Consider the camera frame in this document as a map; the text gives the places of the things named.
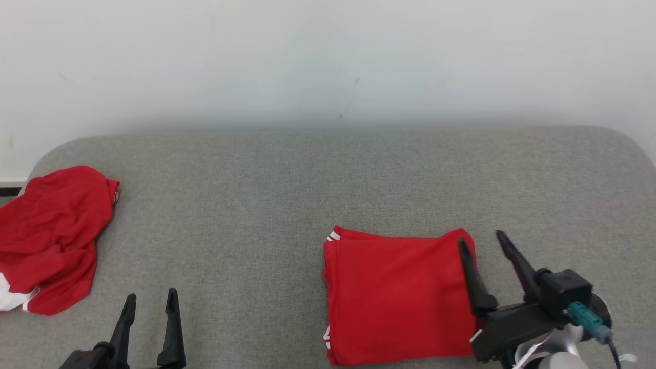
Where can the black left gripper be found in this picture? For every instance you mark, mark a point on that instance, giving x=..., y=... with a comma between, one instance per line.
x=92, y=360

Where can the red jersey with number print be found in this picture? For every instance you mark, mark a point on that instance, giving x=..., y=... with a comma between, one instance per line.
x=400, y=297

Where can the red shorts with white stripe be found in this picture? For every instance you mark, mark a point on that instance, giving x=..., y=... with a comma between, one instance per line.
x=51, y=236

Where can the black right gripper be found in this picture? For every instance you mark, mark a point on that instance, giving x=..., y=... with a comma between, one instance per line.
x=512, y=328

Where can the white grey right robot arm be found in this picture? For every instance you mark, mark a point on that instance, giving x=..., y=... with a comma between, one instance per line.
x=558, y=359

